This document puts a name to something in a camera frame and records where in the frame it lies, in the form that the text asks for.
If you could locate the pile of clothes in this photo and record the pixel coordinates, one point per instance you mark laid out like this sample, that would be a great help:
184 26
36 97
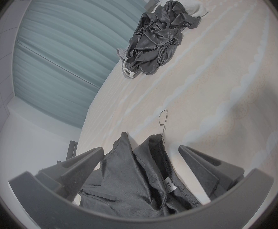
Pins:
153 37

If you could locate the grey bedside table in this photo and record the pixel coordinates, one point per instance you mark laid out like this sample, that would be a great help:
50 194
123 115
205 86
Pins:
150 5

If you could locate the black T-shirt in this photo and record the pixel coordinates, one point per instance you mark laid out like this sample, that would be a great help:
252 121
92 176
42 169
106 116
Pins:
129 180

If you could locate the blue-green curtain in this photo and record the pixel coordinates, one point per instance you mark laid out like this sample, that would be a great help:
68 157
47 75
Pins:
81 32
53 92

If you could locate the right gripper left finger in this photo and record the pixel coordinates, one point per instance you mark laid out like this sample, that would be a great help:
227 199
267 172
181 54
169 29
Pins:
77 173

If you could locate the bed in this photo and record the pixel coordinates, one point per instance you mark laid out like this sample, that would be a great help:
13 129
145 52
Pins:
224 68

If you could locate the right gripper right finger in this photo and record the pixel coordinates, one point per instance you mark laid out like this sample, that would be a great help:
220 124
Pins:
212 175

